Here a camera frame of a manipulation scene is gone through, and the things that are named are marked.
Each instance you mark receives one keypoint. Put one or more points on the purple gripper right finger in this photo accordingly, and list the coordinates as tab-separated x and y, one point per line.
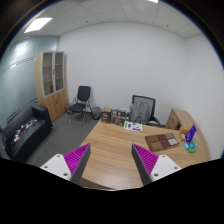
152	167

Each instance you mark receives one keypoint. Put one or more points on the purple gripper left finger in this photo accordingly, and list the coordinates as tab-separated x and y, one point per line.
69	166

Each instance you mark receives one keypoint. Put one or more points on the brown sample swatch board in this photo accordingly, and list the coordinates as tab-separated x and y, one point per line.
161	142

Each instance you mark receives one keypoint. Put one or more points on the green small box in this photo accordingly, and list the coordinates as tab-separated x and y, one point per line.
190	147

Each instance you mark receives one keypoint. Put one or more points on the white green booklet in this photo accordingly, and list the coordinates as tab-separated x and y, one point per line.
132	126

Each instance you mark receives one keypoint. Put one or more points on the wooden side cabinet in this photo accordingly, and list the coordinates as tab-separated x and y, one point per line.
179	119

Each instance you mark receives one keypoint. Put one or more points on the black folding chair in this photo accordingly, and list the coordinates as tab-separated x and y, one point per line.
81	102

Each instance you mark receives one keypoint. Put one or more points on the grey jacket on chair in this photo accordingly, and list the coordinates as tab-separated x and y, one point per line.
139	112

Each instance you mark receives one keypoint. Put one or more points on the black leather sofa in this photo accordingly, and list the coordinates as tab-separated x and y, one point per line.
33	136

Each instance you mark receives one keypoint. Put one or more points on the black office chair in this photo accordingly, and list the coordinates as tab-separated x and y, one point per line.
153	121

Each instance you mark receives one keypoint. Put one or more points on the dark waste bin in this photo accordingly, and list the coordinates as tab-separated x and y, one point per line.
96	112

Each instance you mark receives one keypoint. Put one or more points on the brown box right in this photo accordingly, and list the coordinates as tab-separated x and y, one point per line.
118	117

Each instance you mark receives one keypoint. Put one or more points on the brown box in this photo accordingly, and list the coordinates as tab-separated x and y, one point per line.
106	115
118	117

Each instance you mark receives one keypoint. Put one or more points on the items on sofa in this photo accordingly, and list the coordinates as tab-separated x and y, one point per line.
22	130

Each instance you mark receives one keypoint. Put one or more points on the brown box left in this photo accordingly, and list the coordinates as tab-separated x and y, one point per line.
106	115

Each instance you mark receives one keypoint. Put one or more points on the wooden glass-door cabinet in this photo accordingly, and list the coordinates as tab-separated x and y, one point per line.
50	82

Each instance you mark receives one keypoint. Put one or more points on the ceiling light panel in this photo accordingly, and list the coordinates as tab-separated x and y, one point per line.
37	24

